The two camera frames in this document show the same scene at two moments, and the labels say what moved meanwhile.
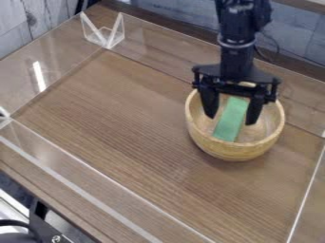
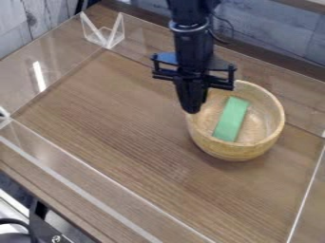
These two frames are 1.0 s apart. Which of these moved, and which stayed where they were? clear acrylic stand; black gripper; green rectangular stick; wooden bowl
Moved: black gripper
Stayed: clear acrylic stand; green rectangular stick; wooden bowl
